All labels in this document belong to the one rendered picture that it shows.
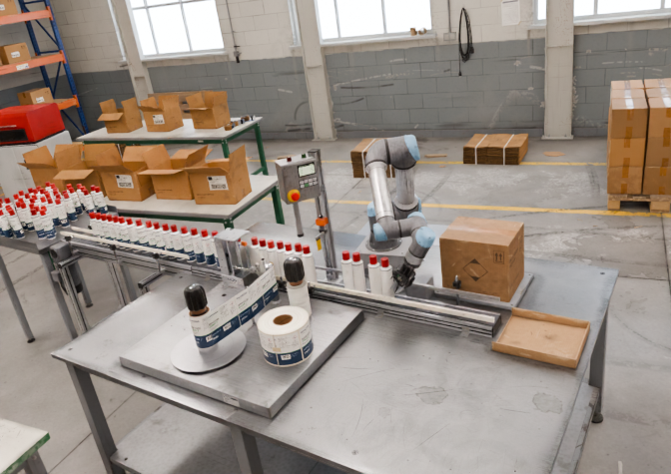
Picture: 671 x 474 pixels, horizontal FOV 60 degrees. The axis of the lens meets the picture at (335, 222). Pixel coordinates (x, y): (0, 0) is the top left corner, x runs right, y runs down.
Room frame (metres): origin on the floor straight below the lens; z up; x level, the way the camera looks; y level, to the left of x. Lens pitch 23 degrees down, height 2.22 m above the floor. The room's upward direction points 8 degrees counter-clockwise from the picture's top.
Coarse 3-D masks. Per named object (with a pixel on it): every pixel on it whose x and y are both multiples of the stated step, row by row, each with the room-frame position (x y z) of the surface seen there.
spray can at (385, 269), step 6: (384, 258) 2.21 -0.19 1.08; (384, 264) 2.20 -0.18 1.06; (384, 270) 2.19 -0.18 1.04; (390, 270) 2.20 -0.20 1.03; (384, 276) 2.19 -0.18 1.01; (390, 276) 2.20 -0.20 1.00; (384, 282) 2.19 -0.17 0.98; (390, 282) 2.20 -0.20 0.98; (384, 288) 2.20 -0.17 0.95; (384, 294) 2.20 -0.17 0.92; (390, 294) 2.19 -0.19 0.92
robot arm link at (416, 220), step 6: (408, 216) 2.23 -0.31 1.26; (414, 216) 2.21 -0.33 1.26; (420, 216) 2.21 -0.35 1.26; (402, 222) 2.19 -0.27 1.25; (408, 222) 2.18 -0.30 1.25; (414, 222) 2.17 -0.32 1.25; (420, 222) 2.17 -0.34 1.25; (402, 228) 2.17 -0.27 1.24; (408, 228) 2.16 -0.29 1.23; (414, 228) 2.15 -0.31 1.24; (402, 234) 2.16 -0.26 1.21; (408, 234) 2.16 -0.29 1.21
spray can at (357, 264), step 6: (354, 252) 2.31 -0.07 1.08; (354, 258) 2.29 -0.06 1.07; (354, 264) 2.28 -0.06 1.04; (360, 264) 2.28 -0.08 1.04; (354, 270) 2.29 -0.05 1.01; (360, 270) 2.28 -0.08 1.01; (354, 276) 2.29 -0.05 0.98; (360, 276) 2.28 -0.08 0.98; (354, 282) 2.29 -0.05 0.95; (360, 282) 2.28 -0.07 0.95; (354, 288) 2.30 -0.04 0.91; (360, 288) 2.28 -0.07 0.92
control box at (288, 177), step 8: (280, 160) 2.57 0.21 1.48; (296, 160) 2.53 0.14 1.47; (304, 160) 2.52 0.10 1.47; (312, 160) 2.53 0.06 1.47; (280, 168) 2.50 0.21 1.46; (288, 168) 2.49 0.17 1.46; (296, 168) 2.50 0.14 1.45; (280, 176) 2.52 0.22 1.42; (288, 176) 2.49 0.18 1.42; (296, 176) 2.50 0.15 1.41; (312, 176) 2.52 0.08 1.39; (280, 184) 2.54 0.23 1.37; (288, 184) 2.48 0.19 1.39; (296, 184) 2.50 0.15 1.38; (280, 192) 2.56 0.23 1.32; (288, 192) 2.48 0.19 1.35; (296, 192) 2.49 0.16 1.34; (304, 192) 2.51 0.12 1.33; (312, 192) 2.52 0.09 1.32; (320, 192) 2.53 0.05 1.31; (288, 200) 2.48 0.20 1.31; (304, 200) 2.51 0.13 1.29
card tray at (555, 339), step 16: (512, 320) 2.00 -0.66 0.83; (528, 320) 1.98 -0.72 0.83; (544, 320) 1.97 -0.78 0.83; (560, 320) 1.93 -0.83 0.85; (576, 320) 1.90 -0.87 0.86; (512, 336) 1.89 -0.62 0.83; (528, 336) 1.88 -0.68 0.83; (544, 336) 1.86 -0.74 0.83; (560, 336) 1.85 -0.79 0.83; (576, 336) 1.84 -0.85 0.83; (512, 352) 1.79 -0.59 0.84; (528, 352) 1.75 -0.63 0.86; (544, 352) 1.72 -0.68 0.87; (560, 352) 1.76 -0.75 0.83; (576, 352) 1.74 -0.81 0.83
